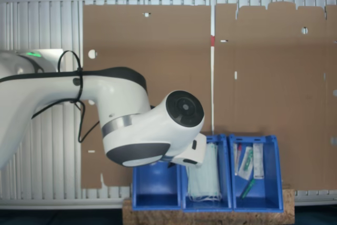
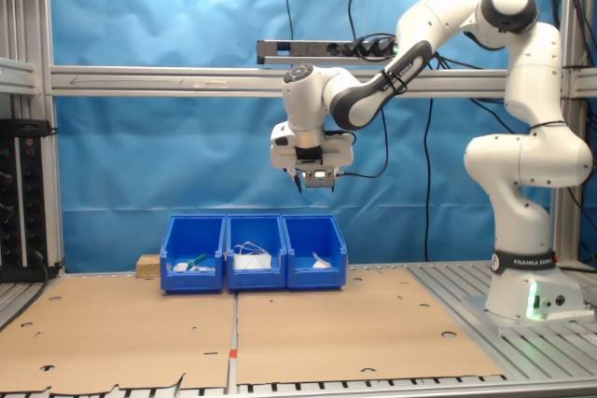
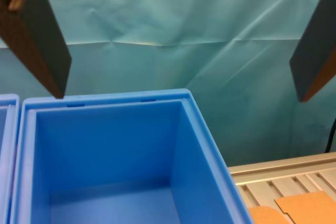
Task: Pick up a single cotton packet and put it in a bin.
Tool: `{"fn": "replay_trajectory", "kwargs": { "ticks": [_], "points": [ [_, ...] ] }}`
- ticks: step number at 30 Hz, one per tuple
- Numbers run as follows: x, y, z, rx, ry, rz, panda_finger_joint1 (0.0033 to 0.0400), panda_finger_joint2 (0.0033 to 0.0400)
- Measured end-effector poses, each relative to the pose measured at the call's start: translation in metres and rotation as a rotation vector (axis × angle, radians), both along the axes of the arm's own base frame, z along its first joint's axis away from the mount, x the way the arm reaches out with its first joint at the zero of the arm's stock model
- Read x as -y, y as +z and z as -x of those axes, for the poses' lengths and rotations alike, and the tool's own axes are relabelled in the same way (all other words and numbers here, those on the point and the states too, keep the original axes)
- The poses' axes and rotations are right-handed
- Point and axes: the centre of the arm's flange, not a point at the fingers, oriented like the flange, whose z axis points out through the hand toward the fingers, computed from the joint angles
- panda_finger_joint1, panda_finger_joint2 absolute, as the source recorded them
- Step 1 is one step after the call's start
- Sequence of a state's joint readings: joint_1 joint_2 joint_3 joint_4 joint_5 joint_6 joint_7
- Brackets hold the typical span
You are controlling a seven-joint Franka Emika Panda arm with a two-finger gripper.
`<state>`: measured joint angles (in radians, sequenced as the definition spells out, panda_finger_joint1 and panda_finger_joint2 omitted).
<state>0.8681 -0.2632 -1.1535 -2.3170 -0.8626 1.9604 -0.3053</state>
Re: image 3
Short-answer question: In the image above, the blue plastic storage bin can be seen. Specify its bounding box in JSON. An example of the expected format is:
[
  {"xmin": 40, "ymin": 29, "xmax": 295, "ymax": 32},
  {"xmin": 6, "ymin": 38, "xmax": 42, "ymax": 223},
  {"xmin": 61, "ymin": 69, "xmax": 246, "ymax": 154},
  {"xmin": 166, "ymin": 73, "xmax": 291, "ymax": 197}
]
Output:
[
  {"xmin": 9, "ymin": 88, "xmax": 254, "ymax": 224},
  {"xmin": 0, "ymin": 93, "xmax": 20, "ymax": 224}
]

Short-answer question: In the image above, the brown cardboard sheet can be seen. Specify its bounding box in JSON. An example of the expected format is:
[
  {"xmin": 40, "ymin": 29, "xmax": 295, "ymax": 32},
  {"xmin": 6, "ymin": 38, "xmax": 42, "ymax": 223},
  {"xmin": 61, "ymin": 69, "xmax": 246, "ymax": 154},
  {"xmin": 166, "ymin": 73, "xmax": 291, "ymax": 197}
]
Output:
[{"xmin": 247, "ymin": 190, "xmax": 336, "ymax": 224}]

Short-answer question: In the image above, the thin black hanging cable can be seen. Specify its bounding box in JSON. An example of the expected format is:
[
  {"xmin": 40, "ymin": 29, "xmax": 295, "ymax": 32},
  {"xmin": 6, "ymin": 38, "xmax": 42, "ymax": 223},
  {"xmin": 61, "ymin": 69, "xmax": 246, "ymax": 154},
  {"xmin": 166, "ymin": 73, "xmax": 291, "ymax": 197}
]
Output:
[{"xmin": 325, "ymin": 118, "xmax": 336, "ymax": 154}]

